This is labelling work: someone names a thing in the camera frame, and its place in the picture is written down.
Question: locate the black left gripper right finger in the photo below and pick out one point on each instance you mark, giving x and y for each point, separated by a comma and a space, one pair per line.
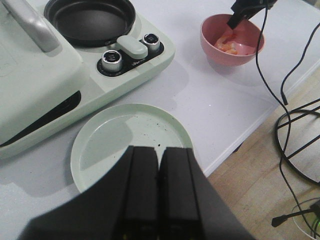
189, 207

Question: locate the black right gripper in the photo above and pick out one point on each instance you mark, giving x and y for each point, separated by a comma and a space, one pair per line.
246, 9

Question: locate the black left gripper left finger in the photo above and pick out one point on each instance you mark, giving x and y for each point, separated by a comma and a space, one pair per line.
122, 205

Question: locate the orange white shrimp pieces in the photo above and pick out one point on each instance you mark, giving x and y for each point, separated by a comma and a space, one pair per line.
228, 44

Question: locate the pink plastic bowl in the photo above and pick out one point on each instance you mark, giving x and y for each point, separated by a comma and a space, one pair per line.
215, 26

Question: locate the breakfast maker hinged lid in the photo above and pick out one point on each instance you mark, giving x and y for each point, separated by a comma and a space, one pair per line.
39, 69

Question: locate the mint green breakfast maker base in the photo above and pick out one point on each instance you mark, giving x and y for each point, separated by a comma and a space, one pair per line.
101, 87

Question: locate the mint green round plate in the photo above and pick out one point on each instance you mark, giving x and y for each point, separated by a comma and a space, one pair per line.
105, 137

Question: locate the silver right control knob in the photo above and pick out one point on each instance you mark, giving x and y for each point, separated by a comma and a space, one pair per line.
152, 42

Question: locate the silver control knob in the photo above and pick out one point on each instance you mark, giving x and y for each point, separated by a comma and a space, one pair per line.
111, 61
152, 42

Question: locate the silver left control knob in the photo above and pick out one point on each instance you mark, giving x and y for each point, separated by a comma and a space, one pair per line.
111, 61

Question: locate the black round frying pan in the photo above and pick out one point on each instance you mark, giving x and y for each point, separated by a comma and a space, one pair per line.
91, 23

